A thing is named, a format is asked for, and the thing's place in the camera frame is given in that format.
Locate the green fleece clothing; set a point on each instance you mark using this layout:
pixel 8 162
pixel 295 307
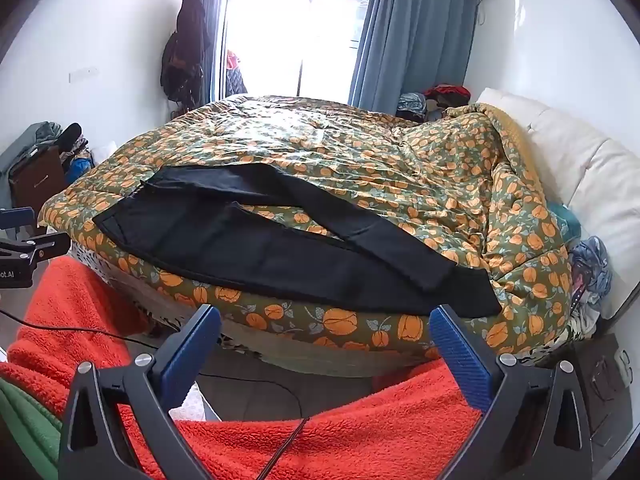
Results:
pixel 30 420

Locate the bedside clothes heap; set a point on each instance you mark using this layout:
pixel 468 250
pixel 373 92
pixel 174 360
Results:
pixel 590 270

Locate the brown cabinet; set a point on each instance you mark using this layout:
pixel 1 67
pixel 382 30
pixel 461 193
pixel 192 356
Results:
pixel 37 180

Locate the narrow blue curtain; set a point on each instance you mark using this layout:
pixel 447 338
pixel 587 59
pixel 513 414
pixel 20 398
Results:
pixel 210 35

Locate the bed mattress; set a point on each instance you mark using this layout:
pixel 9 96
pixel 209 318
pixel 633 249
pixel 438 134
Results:
pixel 300 351

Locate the grey cloth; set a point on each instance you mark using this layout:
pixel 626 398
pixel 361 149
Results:
pixel 22 145

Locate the dark quilted jacket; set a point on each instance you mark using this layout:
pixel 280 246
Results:
pixel 235 80

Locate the red garment pile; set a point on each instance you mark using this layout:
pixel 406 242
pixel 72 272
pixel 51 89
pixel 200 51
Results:
pixel 447 92

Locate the white cushioned headboard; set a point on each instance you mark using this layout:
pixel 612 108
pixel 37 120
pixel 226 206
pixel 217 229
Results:
pixel 575 160

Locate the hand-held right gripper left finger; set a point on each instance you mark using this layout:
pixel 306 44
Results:
pixel 186 355

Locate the glass balcony door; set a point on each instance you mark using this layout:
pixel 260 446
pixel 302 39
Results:
pixel 290 35

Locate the wide blue curtain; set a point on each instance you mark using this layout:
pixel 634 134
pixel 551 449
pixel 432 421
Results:
pixel 410 35

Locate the white wall switch plate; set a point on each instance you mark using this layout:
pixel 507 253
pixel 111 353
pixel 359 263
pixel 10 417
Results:
pixel 83 74

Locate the dark nightstand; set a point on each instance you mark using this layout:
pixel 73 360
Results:
pixel 600 385

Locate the blue grey garment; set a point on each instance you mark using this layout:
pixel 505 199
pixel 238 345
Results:
pixel 412 105

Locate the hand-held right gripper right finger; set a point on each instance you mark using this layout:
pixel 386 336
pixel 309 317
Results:
pixel 461 355

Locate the pumpkin print quilt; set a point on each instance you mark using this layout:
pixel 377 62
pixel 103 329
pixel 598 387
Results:
pixel 375 160

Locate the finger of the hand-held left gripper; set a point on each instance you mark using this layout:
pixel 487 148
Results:
pixel 35 247

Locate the dark hanging coats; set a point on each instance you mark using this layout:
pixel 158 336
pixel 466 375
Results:
pixel 186 50

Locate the black pants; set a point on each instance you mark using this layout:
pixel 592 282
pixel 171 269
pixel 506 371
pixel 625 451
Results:
pixel 250 250

